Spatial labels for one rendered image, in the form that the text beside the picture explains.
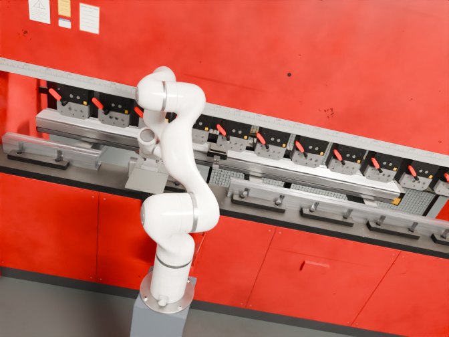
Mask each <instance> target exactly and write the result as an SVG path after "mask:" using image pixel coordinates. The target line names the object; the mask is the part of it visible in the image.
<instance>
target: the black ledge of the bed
mask: <svg viewBox="0 0 449 337"><path fill-rule="evenodd" d="M7 154H8V152H3V143H2V144H1V145H0V173H5V174H9V175H16V176H20V177H26V178H30V179H37V180H41V181H47V182H51V183H57V184H61V185H67V186H71V187H78V188H82V189H88V190H92V191H99V192H103V193H109V194H113V195H119V196H123V197H129V198H133V199H140V200H142V195H140V191H137V190H133V189H127V188H125V186H126V183H127V181H128V179H129V177H127V170H128V167H124V166H119V165H115V164H109V163H105V162H99V161H98V162H99V163H101V165H100V167H99V169H98V170H97V171H96V170H92V169H88V168H82V167H78V166H72V165H69V166H68V167H67V169H66V170H61V169H57V168H51V167H47V166H41V165H37V164H31V163H27V162H20V161H16V160H10V159H8V158H7ZM207 185H208V187H209V189H210V190H211V191H212V193H213V195H214V196H215V198H216V201H217V203H218V206H219V215H222V216H227V217H233V218H237V219H243V220H247V221H254V222H257V223H264V224H268V225H274V226H278V227H284V228H289V229H295V230H299V231H305V232H310V233H316V234H320V235H326V236H330V237H336V238H340V239H346V240H350V241H357V242H361V243H367V244H371V245H378V246H382V247H388V248H392V249H399V250H402V251H409V252H412V253H419V254H423V255H429V256H433V257H440V258H444V259H449V246H447V245H441V244H437V243H434V242H433V240H432V238H431V237H429V236H425V235H420V238H419V240H417V239H410V238H407V237H400V236H397V235H390V234H387V233H380V232H376V231H370V230H369V229H368V227H367V224H365V223H358V222H355V221H354V224H353V227H350V226H346V225H340V224H335V223H329V222H325V221H319V220H315V219H309V218H305V217H302V216H301V211H298V210H294V209H288V208H286V210H285V213H278V212H274V211H268V210H264V209H258V208H254V207H248V206H244V205H238V204H234V203H232V199H233V198H232V197H228V196H227V190H228V187H222V186H218V185H212V184H208V183H207Z"/></svg>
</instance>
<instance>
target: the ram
mask: <svg viewBox="0 0 449 337"><path fill-rule="evenodd" d="M80 3H85V4H88V5H93V6H96V7H100V28H99V35H98V34H95V33H90V32H86V31H81V30H80ZM49 16H50V24H49V23H44V22H40V21H35V20H32V19H30V15H29V0H0V58H5V59H8V60H14V61H17V62H23V63H27V64H32V65H36V66H41V67H45V68H50V69H54V70H59V71H63V72H69V73H72V74H78V75H81V76H87V77H91V78H96V79H99V80H105V81H109V82H114V83H118V84H123V85H127V86H133V87H136V86H137V85H138V83H139V82H140V80H141V79H143V78H144V77H146V76H147V75H150V74H152V73H153V72H154V70H155V69H156V68H159V67H161V66H166V67H167V68H170V69H171V70H172V71H173V73H174V75H175V77H176V82H184V83H189V84H195V85H197V86H198V87H200V88H201V89H202V91H203V92H204V95H205V98H206V103H209V104H215V105H218V106H224V107H227V108H233V109H237V110H242V111H245V112H252V113H255V114H260V115H264V116H270V117H274V118H279V119H282V120H288V121H292V122H297V123H301V124H306V125H310V126H315V127H319V128H324V129H328V130H334V131H337V132H342V133H346V134H352V135H356V136H361V137H364V138H370V139H374V140H379V141H383V142H389V143H392V144H398V145H401V146H407V147H410V148H416V149H420V150H425V151H428V152H434V153H438V154H443V155H447V156H449V0H70V17H68V16H64V15H59V11H58V0H49ZM59 18H62V19H68V20H71V29H70V28H67V27H62V26H59ZM0 70H2V71H6V72H11V73H15V74H21V75H24V76H30V77H34V78H39V79H42V80H49V81H52V82H58V83H61V84H67V85H71V86H76V87H80V88H85V89H89V90H95V91H99V92H104V93H107V94H113V95H117V96H123V97H126V98H131V99H136V98H135V94H134V93H131V92H125V91H121V90H116V89H112V88H107V87H103V86H97V85H93V84H88V83H85V82H79V81H75V80H70V79H66V78H61V77H57V76H51V75H47V74H42V73H39V72H33V71H29V70H24V69H20V68H14V67H11V66H5V65H2V64H0ZM202 114H206V115H209V116H215V117H219V118H224V119H228V120H234V121H237V122H243V123H246V124H252V125H255V126H262V127H265V128H270V129H274V130H280V131H283V132H289V133H293V134H298V135H302V136H308V137H311V138H317V139H320V140H326V141H330V142H335V143H339V144H344V145H348V146H354V147H358V148H363V149H367V150H372V151H376V152H382V153H385V154H391V155H394V156H400V157H404V158H409V159H413V160H418V161H422V162H428V163H432V164H437V165H441V166H447V167H449V162H447V161H443V160H438V159H434V158H428V157H425V156H419V155H416V154H410V153H406V152H401V151H397V150H392V149H388V148H382V147H379V146H373V145H370V144H364V143H360V142H355V141H351V140H346V139H342V138H336V137H333V136H328V135H324V134H318V133H314V132H309V131H305V130H300V129H296V128H290V127H287V126H281V125H278V124H272V123H268V122H263V121H259V120H253V119H250V118H244V117H241V116H235V115H232V114H226V113H222V112H217V111H214V110H207V109H204V110H203V112H202Z"/></svg>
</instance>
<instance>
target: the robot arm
mask: <svg viewBox="0 0 449 337"><path fill-rule="evenodd" d="M135 98H136V102H137V103H138V105H139V106H140V107H142V108H143V109H144V114H143V120H144V123H145V124H146V125H147V126H148V127H143V128H141V129H140V130H139V131H138V135H137V138H138V143H139V146H140V150H136V152H135V153H136V154H139V156H141V157H142V158H143V159H144V161H146V159H147V158H149V159H153V160H156V163H157V164H158V162H159V160H162V161H163V164H164V167H165V169H166V170H167V172H168V173H169V174H170V176H172V177H173V178H174V179H176V180H177V181H178V182H180V183H181V184H182V185H183V186H184V187H185V188H186V190H187V193H164V194H157V195H152V196H150V197H148V198H147V199H146V200H145V201H144V202H143V204H142V206H141V208H140V219H141V223H142V226H143V228H144V230H145V231H146V232H147V234H148V235H149V236H150V237H151V238H152V239H153V240H154V241H155V242H156V243H157V248H156V256H155V261H154V269H153V271H151V272H150V273H149V274H148V275H146V276H145V278H144V279H143V280H142V283H141V285H140V297H141V299H142V301H143V303H144V304H145V305H146V307H148V308H149V309H150V310H152V311H153V312H156V313H159V314H166V315H170V314H177V313H179V312H181V311H183V310H185V309H186V308H187V307H188V306H189V305H190V303H191V302H192V299H193V297H194V286H193V284H192V281H191V280H190V278H189V277H188V274H189V271H190V266H191V263H192V257H193V254H194V240H193V238H192V237H191V236H190V235H189V234H187V233H196V232H203V231H208V230H210V229H212V228H213V227H214V226H215V225H216V224H217V223H218V219H219V217H220V215H219V206H218V203H217V201H216V198H215V196H214V195H213V193H212V191H211V190H210V189H209V187H208V185H207V184H206V183H205V181H204V179H203V178H202V177H201V175H200V173H199V171H198V169H197V167H196V164H195V161H194V155H193V148H192V126H193V124H194V123H195V121H196V120H197V119H198V117H199V116H200V115H201V114H202V112H203V110H204V107H205V104H206V98H205V95H204V92H203V91H202V89H201V88H200V87H198V86H197V85H195V84H189V83H184V82H176V77H175V75H174V73H173V71H172V70H171V69H170V68H167V67H166V66H161V67H159V68H156V69H155V70H154V72H153V73H152V74H150V75H147V76H146V77H144V78H143V79H141V80H140V82H139V83H138V85H137V86H136V89H135ZM167 112H175V113H177V115H178V117H177V118H176V119H175V120H173V121H172V122H171V123H168V122H167V120H166V119H165V117H166V113H167Z"/></svg>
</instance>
